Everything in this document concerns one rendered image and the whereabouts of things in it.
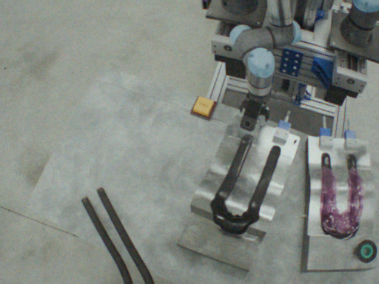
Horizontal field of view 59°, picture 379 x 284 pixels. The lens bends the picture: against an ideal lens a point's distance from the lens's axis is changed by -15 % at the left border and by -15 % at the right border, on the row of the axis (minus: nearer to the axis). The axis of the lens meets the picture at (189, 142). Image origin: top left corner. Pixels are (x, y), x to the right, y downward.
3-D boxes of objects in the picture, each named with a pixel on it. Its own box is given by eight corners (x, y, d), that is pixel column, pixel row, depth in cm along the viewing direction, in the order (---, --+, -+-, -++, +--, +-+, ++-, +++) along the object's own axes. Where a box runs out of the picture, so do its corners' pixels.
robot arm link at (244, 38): (259, 33, 116) (274, 58, 112) (227, 42, 116) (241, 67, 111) (260, 18, 109) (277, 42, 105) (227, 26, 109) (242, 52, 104)
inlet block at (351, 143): (340, 121, 138) (344, 115, 133) (351, 123, 138) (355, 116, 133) (343, 151, 133) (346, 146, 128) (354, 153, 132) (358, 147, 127)
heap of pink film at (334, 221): (317, 165, 129) (322, 157, 121) (360, 168, 126) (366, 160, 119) (315, 236, 118) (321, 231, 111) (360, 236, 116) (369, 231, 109)
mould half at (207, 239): (232, 124, 145) (233, 106, 132) (296, 147, 139) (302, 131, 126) (178, 245, 127) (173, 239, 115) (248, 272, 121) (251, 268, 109)
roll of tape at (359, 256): (349, 259, 108) (353, 258, 105) (357, 238, 111) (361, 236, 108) (369, 267, 106) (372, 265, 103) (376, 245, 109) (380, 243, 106)
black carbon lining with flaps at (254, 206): (242, 134, 135) (243, 123, 126) (284, 150, 131) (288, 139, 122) (203, 225, 122) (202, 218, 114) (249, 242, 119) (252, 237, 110)
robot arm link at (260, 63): (267, 41, 103) (280, 63, 99) (264, 63, 113) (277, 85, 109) (242, 48, 102) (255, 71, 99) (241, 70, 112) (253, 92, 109)
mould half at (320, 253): (305, 142, 139) (311, 129, 129) (363, 146, 136) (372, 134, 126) (300, 272, 119) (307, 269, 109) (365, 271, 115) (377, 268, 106)
